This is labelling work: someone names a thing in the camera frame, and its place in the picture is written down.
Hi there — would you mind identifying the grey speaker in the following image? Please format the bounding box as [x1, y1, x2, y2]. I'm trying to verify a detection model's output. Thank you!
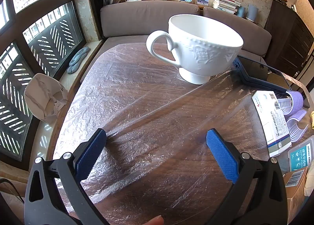
[245, 4, 258, 21]

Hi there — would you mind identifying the white embossed cup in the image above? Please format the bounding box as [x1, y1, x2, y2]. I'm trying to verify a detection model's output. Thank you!
[146, 14, 244, 85]

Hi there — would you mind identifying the dark wooden cabinet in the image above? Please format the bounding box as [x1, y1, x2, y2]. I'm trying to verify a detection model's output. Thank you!
[264, 0, 314, 79]

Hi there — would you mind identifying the small box with barcode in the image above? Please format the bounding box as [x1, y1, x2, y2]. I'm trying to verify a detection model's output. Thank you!
[283, 167, 309, 224]

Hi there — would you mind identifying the white medicine box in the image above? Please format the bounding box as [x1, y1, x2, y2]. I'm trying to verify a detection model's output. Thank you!
[252, 91, 292, 158]

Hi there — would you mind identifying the dark framed window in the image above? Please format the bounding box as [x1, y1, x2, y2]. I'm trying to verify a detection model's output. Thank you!
[0, 0, 87, 170]

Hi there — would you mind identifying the brown sofa back cushion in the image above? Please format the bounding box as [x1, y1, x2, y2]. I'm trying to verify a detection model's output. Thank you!
[100, 0, 200, 39]
[203, 6, 272, 57]

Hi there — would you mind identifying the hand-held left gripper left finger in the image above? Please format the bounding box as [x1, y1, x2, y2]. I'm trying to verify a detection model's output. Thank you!
[24, 128, 111, 225]

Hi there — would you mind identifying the tablet in dark case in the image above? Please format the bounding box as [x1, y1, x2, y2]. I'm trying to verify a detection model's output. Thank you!
[232, 54, 295, 93]

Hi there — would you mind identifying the teal dental floss box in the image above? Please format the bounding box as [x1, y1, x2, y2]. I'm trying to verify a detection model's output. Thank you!
[288, 135, 314, 174]

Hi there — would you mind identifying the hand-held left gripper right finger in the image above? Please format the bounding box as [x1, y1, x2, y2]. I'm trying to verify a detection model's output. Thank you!
[205, 128, 288, 225]

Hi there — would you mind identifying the person's left hand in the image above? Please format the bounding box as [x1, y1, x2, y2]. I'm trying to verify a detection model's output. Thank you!
[143, 215, 165, 225]

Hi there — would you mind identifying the stack of books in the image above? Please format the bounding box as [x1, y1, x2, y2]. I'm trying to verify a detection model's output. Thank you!
[212, 0, 242, 14]

